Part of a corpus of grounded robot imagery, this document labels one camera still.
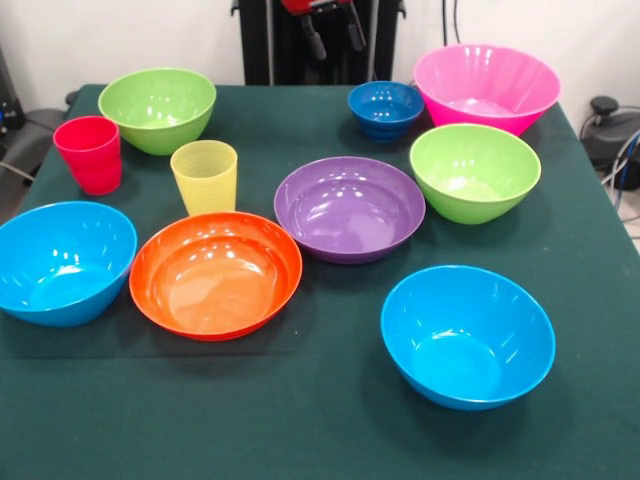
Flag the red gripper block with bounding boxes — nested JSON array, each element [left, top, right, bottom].
[[281, 0, 367, 62]]

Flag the purple plastic bowl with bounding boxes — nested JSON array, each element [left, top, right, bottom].
[[273, 155, 427, 265]]

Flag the light blue plastic bowl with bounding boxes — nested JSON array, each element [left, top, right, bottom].
[[380, 264, 557, 412], [0, 200, 139, 328]]

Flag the small dark blue bowl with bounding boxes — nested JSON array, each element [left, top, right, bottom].
[[347, 81, 426, 144]]

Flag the large magenta plastic bowl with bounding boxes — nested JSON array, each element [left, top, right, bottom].
[[412, 43, 562, 137]]

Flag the yellow plastic cup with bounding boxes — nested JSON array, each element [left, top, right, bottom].
[[169, 139, 239, 217]]

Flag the green plastic bowl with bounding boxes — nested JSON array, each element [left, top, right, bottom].
[[409, 123, 543, 226], [97, 67, 218, 157]]

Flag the red plastic cup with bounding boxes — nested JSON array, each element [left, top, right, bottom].
[[53, 115, 123, 196]]

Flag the orange plastic bowl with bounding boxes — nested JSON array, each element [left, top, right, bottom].
[[128, 211, 304, 343]]

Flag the black equipment case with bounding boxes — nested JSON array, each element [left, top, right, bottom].
[[0, 44, 26, 146]]

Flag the dark green tablecloth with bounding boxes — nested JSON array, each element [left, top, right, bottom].
[[0, 83, 640, 480]]

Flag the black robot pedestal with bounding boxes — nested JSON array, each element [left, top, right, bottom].
[[230, 0, 407, 87]]

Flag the black wall cables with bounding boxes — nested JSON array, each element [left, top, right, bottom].
[[442, 0, 462, 46]]

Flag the tangle of floor cables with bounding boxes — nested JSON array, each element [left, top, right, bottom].
[[599, 127, 640, 241]]

